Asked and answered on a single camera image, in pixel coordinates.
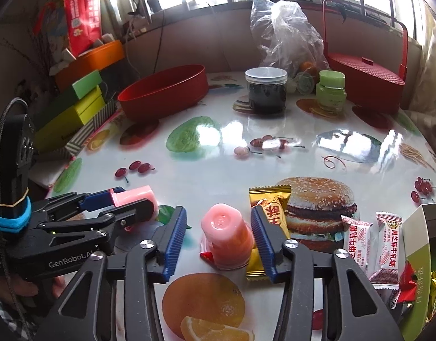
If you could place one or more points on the clear plastic bag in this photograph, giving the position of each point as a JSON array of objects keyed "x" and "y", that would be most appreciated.
[{"x": 285, "y": 39}]

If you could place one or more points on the red foil candy packet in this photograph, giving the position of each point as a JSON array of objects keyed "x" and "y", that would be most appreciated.
[{"x": 407, "y": 280}]

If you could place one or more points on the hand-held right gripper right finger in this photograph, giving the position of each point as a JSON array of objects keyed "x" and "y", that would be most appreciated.
[{"x": 264, "y": 241}]

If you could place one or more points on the dark jar with clear lid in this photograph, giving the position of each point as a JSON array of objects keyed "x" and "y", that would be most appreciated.
[{"x": 266, "y": 92}]

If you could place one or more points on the person's left forearm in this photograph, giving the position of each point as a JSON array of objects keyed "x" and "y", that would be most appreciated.
[{"x": 10, "y": 321}]

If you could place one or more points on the pink jelly cup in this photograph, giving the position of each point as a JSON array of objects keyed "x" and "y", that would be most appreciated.
[
  {"x": 225, "y": 234},
  {"x": 139, "y": 193}
]

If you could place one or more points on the fruit printed tablecloth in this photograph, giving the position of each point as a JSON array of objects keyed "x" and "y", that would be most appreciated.
[{"x": 218, "y": 170}]

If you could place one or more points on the red oval tray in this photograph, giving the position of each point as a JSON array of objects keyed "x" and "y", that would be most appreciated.
[{"x": 161, "y": 96}]

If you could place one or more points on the white red candy packet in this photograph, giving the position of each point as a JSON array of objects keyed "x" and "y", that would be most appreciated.
[
  {"x": 388, "y": 241},
  {"x": 356, "y": 245}
]

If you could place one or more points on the person's left hand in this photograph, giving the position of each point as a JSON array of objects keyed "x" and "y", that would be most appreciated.
[{"x": 29, "y": 289}]

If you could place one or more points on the green lidded jar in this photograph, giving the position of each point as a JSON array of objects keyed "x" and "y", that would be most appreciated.
[{"x": 331, "y": 92}]

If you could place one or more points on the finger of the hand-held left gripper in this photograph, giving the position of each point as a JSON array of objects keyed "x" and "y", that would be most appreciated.
[
  {"x": 132, "y": 210},
  {"x": 97, "y": 199}
]

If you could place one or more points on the colourful illustrated bag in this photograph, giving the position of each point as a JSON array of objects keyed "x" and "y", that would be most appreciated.
[{"x": 50, "y": 32}]

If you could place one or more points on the cream patterned curtain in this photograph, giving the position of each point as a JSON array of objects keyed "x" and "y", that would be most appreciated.
[{"x": 431, "y": 88}]

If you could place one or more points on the yellow-green box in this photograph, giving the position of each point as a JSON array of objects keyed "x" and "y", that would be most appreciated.
[{"x": 72, "y": 120}]

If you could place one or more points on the red printed bag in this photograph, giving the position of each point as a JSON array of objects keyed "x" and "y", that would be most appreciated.
[{"x": 82, "y": 14}]

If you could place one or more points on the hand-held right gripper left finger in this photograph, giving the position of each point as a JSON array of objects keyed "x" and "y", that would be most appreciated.
[{"x": 177, "y": 241}]

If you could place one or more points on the green cardboard box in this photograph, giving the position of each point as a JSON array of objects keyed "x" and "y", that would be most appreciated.
[{"x": 417, "y": 248}]

